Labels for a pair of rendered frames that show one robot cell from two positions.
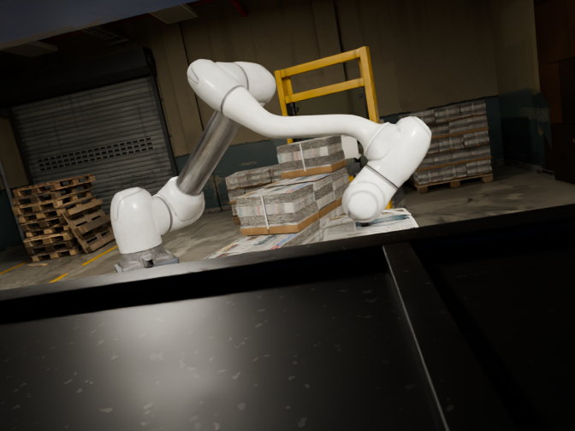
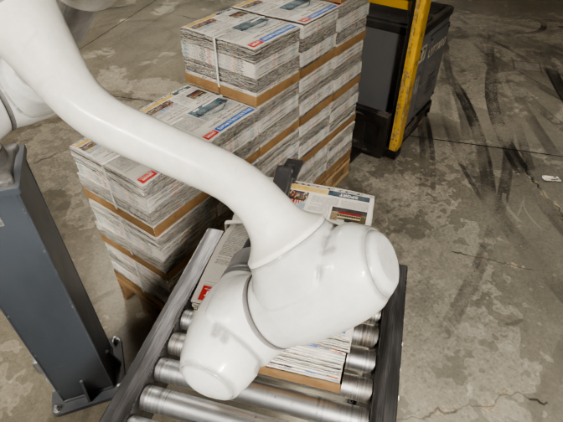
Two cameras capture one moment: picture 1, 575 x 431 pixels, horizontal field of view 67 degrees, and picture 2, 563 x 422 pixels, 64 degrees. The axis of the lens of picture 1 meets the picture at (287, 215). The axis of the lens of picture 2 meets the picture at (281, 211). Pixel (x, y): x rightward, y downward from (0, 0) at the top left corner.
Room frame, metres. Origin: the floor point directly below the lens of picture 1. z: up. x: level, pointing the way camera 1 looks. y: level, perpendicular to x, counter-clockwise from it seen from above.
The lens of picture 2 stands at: (0.75, -0.29, 1.67)
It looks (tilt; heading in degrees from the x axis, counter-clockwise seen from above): 41 degrees down; 6
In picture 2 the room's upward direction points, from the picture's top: straight up
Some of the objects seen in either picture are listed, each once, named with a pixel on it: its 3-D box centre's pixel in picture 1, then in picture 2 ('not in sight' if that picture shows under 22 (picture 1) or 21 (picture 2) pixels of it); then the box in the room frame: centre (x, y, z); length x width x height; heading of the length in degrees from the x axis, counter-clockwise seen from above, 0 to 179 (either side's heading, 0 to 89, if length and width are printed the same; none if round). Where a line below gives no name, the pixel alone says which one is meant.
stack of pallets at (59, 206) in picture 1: (62, 215); not in sight; (7.95, 4.07, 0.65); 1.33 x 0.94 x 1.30; 175
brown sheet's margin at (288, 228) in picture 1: (281, 223); (242, 76); (2.48, 0.05, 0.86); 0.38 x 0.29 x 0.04; 60
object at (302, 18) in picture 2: (298, 180); (286, 6); (2.73, -0.11, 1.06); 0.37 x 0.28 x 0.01; 61
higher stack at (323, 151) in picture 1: (324, 229); (316, 74); (3.00, -0.24, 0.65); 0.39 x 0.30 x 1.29; 61
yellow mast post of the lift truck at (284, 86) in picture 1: (301, 180); not in sight; (3.54, -0.17, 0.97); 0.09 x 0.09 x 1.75; 61
